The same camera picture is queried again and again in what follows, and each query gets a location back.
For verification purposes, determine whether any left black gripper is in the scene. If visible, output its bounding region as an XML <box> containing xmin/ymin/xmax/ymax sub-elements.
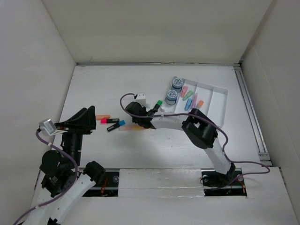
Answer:
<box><xmin>56</xmin><ymin>105</ymin><xmax>97</xmax><ymax>166</ymax></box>

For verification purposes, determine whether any yellow cap translucent marker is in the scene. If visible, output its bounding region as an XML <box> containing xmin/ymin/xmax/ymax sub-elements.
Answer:
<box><xmin>119</xmin><ymin>126</ymin><xmax>143</xmax><ymax>131</ymax></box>

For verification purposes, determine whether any green cap black highlighter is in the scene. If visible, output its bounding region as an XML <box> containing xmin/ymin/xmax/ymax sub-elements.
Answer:
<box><xmin>153</xmin><ymin>100</ymin><xmax>163</xmax><ymax>112</ymax></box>

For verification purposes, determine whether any blue patterned tape roll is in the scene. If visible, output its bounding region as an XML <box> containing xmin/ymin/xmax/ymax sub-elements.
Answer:
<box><xmin>171</xmin><ymin>77</ymin><xmax>184</xmax><ymax>90</ymax></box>

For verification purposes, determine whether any pink eraser case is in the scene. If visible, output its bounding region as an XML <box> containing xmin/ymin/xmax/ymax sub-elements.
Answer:
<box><xmin>180</xmin><ymin>86</ymin><xmax>188</xmax><ymax>98</ymax></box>

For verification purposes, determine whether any blue eraser case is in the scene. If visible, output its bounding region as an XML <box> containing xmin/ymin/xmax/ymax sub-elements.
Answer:
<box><xmin>184</xmin><ymin>98</ymin><xmax>193</xmax><ymax>111</ymax></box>

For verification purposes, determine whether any green eraser case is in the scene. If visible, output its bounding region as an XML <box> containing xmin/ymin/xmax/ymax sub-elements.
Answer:
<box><xmin>182</xmin><ymin>90</ymin><xmax>194</xmax><ymax>101</ymax></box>

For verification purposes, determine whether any orange cap clear marker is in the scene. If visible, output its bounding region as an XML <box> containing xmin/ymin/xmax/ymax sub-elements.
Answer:
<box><xmin>196</xmin><ymin>100</ymin><xmax>204</xmax><ymax>109</ymax></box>

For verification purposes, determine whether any purple translucent marker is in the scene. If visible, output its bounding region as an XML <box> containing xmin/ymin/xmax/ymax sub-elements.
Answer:
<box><xmin>191</xmin><ymin>93</ymin><xmax>198</xmax><ymax>109</ymax></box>

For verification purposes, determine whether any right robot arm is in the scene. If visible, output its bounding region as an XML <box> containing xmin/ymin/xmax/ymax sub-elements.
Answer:
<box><xmin>125</xmin><ymin>102</ymin><xmax>235</xmax><ymax>187</ymax></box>

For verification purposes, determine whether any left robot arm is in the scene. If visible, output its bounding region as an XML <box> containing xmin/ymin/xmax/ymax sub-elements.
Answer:
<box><xmin>23</xmin><ymin>106</ymin><xmax>107</xmax><ymax>225</ymax></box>

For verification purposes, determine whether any pink cap black highlighter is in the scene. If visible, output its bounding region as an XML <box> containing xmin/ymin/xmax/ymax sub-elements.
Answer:
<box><xmin>100</xmin><ymin>118</ymin><xmax>120</xmax><ymax>124</ymax></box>

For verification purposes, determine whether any blue cap black highlighter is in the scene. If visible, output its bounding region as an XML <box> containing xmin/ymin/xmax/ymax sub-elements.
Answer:
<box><xmin>107</xmin><ymin>120</ymin><xmax>125</xmax><ymax>132</ymax></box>

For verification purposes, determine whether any white divided organizer tray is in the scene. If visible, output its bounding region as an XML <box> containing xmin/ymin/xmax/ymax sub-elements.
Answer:
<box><xmin>161</xmin><ymin>76</ymin><xmax>228</xmax><ymax>128</ymax></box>

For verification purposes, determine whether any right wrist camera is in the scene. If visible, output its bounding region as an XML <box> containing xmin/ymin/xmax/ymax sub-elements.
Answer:
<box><xmin>134</xmin><ymin>92</ymin><xmax>146</xmax><ymax>107</ymax></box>

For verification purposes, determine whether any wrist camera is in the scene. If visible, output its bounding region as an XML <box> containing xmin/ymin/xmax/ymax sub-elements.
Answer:
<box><xmin>39</xmin><ymin>119</ymin><xmax>58</xmax><ymax>136</ymax></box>
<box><xmin>134</xmin><ymin>92</ymin><xmax>146</xmax><ymax>107</ymax></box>

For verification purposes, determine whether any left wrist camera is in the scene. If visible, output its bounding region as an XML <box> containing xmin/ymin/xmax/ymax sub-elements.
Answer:
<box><xmin>39</xmin><ymin>119</ymin><xmax>58</xmax><ymax>136</ymax></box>

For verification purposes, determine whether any metal mounting rail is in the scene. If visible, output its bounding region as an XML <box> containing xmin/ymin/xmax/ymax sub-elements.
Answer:
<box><xmin>84</xmin><ymin>168</ymin><xmax>247</xmax><ymax>198</ymax></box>

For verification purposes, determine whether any aluminium frame profile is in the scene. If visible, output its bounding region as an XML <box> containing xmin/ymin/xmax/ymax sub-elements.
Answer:
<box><xmin>233</xmin><ymin>64</ymin><xmax>273</xmax><ymax>167</ymax></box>

